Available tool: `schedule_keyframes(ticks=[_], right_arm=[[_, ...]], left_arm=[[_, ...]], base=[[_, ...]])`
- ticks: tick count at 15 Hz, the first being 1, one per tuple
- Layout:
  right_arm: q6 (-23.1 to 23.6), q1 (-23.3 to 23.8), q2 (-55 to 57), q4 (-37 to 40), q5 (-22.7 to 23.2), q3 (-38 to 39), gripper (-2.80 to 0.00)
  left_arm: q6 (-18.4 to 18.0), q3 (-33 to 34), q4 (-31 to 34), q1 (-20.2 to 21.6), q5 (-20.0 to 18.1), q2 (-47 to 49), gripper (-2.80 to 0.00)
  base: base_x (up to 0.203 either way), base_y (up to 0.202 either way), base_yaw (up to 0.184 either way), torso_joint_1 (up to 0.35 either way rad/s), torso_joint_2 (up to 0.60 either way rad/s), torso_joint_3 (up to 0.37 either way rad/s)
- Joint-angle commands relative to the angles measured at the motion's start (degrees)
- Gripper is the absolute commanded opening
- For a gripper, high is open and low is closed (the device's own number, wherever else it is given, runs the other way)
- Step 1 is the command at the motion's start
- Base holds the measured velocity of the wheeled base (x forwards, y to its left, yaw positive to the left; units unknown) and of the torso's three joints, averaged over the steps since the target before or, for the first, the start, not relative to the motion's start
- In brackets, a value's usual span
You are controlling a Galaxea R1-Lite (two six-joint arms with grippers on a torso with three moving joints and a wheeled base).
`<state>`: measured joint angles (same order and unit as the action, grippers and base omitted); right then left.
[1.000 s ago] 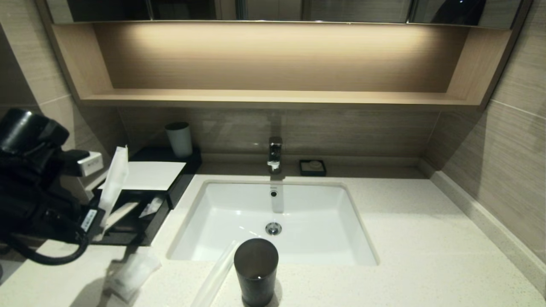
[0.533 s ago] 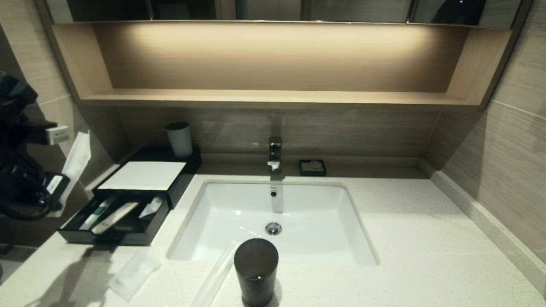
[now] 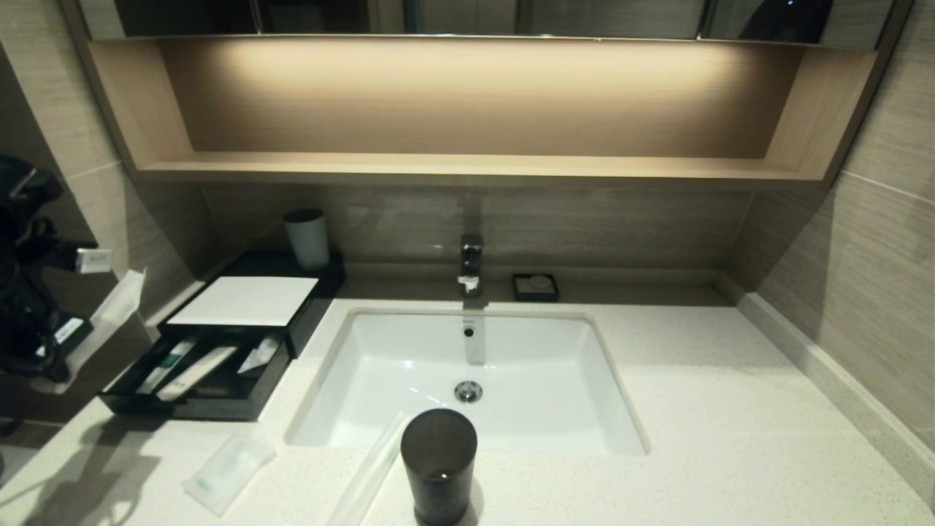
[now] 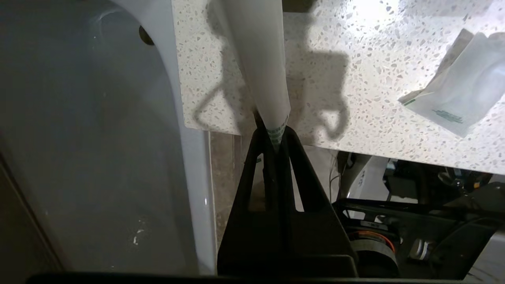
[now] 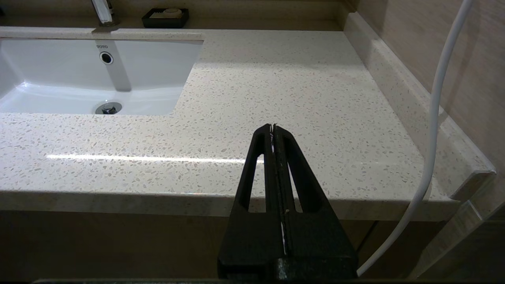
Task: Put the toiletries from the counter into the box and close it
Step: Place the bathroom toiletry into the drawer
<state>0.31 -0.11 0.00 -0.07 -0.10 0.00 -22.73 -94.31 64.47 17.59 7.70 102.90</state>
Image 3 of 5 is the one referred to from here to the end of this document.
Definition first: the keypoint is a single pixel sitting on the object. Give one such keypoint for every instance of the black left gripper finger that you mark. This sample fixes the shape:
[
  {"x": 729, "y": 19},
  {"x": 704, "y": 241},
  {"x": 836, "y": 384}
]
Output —
[
  {"x": 86, "y": 326},
  {"x": 84, "y": 348}
]

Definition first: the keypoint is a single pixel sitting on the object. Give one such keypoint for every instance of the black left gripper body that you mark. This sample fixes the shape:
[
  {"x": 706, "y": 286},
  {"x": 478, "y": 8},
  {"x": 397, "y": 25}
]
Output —
[{"x": 47, "y": 351}]

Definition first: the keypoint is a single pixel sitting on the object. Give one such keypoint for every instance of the long clear toothbrush pack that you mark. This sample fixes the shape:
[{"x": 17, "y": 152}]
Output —
[
  {"x": 369, "y": 471},
  {"x": 117, "y": 307}
]

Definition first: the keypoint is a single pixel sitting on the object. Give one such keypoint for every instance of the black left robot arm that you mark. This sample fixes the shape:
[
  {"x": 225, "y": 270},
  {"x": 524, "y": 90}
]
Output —
[{"x": 22, "y": 241}]

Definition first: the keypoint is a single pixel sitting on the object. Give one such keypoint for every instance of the black tray box white lid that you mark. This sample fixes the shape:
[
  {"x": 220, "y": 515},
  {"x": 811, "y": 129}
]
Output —
[{"x": 321, "y": 288}]

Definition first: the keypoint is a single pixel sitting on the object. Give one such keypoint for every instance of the green label tube packet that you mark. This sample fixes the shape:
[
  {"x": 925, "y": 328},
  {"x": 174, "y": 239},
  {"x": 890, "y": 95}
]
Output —
[{"x": 168, "y": 364}]

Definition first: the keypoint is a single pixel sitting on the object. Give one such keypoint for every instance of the red item frosted pouch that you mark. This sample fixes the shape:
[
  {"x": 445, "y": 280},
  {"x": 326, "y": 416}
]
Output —
[{"x": 259, "y": 356}]

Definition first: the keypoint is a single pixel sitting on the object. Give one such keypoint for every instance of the small white sachet packet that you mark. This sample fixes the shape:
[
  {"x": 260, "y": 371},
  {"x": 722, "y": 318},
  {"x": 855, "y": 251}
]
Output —
[{"x": 228, "y": 473}]

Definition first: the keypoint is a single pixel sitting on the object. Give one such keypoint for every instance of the white cup with dark rim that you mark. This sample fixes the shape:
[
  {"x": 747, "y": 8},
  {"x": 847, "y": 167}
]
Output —
[{"x": 308, "y": 243}]

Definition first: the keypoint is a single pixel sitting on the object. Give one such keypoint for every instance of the dark grey tumbler cup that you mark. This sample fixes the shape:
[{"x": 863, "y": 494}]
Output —
[{"x": 438, "y": 467}]

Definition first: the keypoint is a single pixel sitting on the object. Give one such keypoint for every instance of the chrome sink drain plug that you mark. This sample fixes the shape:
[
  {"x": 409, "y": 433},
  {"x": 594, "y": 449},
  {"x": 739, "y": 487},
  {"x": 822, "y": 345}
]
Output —
[{"x": 468, "y": 392}]

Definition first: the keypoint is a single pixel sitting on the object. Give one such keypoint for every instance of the chrome faucet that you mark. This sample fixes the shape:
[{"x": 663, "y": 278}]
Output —
[{"x": 470, "y": 267}]

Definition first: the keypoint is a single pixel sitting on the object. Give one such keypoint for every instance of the black soap dish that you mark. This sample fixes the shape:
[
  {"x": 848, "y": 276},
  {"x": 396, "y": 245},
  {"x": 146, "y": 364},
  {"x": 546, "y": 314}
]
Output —
[{"x": 518, "y": 292}]

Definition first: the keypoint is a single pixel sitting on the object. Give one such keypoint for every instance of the round pale soap bar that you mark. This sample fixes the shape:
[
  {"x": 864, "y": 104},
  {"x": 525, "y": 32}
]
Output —
[{"x": 540, "y": 281}]

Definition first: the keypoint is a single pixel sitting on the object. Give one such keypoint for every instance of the white ceramic sink basin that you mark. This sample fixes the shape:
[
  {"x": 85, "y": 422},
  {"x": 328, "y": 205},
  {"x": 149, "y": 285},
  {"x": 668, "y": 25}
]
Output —
[{"x": 540, "y": 380}]

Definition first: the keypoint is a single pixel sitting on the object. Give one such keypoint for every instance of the mirror cabinet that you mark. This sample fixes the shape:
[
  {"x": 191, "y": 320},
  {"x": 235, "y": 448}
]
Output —
[{"x": 584, "y": 16}]

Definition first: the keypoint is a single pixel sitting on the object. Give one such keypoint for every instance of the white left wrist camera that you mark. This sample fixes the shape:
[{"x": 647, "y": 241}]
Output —
[{"x": 95, "y": 261}]

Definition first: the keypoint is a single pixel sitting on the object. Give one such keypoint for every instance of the light wooden wall shelf niche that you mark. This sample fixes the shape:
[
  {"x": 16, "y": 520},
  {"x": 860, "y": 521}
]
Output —
[{"x": 467, "y": 168}]

